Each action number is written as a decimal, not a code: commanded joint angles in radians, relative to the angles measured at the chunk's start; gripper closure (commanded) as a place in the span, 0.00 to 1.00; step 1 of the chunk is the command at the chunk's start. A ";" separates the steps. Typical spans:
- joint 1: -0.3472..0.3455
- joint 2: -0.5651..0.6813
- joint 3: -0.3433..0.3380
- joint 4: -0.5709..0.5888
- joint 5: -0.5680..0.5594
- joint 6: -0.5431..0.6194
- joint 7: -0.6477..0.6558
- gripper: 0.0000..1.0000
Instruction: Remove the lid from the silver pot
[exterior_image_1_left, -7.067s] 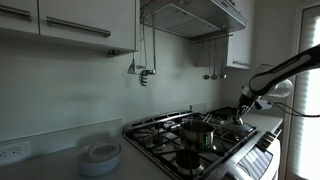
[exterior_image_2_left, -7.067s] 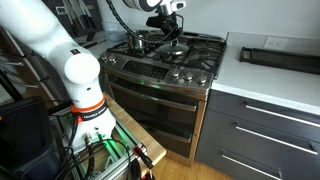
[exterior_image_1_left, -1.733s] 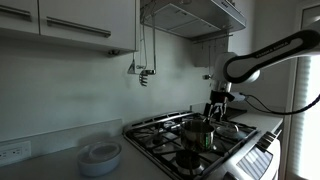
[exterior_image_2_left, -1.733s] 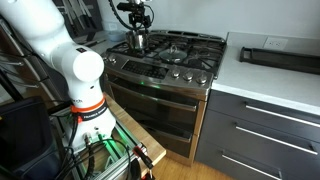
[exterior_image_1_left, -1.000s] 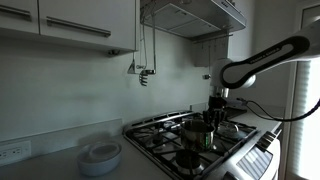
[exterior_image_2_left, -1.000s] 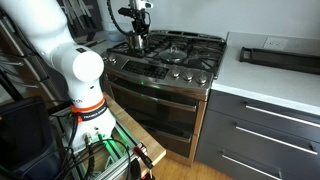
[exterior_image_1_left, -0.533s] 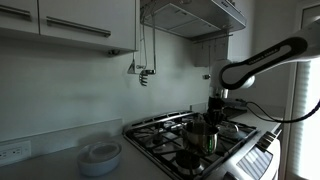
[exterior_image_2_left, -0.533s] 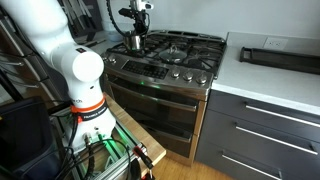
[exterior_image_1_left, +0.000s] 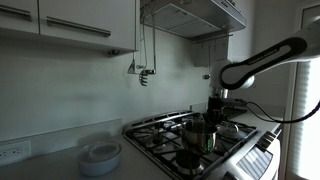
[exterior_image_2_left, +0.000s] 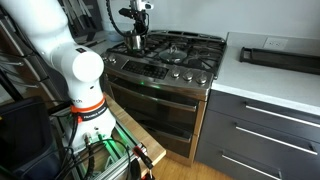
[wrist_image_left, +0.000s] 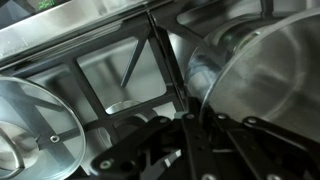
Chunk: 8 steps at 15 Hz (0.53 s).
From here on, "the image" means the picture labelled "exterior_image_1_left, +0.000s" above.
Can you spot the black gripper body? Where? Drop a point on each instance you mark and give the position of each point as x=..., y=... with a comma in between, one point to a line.
x=217, y=105

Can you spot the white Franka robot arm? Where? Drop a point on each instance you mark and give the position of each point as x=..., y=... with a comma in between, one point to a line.
x=260, y=63

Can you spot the silver steel pot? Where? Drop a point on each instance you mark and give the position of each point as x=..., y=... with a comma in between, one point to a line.
x=198, y=140

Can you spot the black cast iron stove grate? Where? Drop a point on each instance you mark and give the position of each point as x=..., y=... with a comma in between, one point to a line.
x=245, y=128
x=166, y=128
x=146, y=140

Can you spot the black gas burner cap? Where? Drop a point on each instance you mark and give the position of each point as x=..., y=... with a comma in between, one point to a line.
x=188, y=163
x=158, y=139

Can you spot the silver range knob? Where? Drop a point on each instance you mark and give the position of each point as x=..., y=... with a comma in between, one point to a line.
x=263, y=146
x=273, y=135
x=268, y=140

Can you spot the stainless steel gas range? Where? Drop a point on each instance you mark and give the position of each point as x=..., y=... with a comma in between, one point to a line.
x=253, y=163

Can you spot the hanging pasta server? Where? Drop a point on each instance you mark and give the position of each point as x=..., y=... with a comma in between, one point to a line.
x=144, y=79

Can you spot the hanging thin metal utensil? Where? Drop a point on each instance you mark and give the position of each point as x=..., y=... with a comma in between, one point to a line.
x=141, y=67

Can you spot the white window blind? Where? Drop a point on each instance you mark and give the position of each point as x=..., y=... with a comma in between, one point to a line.
x=301, y=143

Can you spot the stainless range hood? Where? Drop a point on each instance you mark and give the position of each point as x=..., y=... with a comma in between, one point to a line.
x=200, y=16

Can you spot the hanging triangular metal turner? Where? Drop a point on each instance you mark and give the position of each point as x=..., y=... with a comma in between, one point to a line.
x=132, y=69

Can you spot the small white dish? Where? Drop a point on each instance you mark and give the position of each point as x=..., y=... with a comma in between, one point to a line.
x=103, y=150

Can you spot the small under-cabinet fixture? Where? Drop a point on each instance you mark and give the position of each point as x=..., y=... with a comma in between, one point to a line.
x=113, y=52

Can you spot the white round bowl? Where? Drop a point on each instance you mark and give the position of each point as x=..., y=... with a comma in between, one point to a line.
x=96, y=166

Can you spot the white cabinet door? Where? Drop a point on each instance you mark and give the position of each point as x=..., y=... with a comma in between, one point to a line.
x=83, y=11
x=16, y=25

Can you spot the small dark wall hook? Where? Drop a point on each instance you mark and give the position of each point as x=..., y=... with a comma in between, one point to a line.
x=206, y=77

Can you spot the metal wall rail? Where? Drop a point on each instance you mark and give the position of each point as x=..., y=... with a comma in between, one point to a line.
x=213, y=38

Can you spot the white wall outlet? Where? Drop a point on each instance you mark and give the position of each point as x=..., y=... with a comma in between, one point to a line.
x=15, y=153

